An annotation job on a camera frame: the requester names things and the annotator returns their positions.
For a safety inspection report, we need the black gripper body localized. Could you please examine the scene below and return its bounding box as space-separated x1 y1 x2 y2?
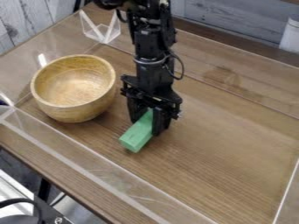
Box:
120 56 183 119

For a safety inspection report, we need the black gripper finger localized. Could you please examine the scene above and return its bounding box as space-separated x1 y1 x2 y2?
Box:
152 108 171 137
127 98 147 123

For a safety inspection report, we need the green rectangular block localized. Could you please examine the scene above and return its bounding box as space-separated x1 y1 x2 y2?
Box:
119 109 154 153

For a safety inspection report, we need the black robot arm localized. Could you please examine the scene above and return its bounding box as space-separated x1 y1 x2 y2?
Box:
94 0 183 136

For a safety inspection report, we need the brown wooden bowl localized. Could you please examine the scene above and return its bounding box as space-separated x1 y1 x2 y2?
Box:
31 54 118 123

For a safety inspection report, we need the black table leg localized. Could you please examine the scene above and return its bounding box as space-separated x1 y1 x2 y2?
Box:
38 178 52 201

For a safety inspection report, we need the white cylindrical container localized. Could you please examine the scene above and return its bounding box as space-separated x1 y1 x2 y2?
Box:
279 14 299 53

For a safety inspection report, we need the clear acrylic tray wall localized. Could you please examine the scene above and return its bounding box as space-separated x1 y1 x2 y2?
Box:
0 16 299 224

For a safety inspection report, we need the black metal bracket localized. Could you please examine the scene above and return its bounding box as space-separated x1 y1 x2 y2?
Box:
35 199 74 224

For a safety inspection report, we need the black cable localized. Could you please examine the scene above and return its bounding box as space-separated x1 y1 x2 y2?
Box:
0 198 44 224

